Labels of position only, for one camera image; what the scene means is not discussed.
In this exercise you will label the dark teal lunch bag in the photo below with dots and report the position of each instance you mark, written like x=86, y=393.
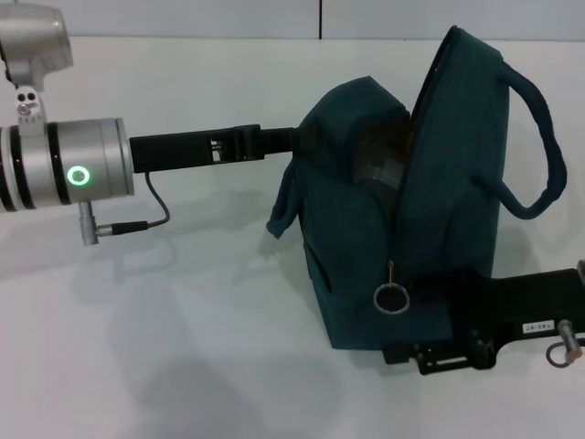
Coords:
x=448, y=183

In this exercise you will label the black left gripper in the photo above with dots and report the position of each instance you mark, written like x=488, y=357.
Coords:
x=183, y=151

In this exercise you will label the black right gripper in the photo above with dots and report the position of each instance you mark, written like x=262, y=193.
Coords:
x=516, y=297

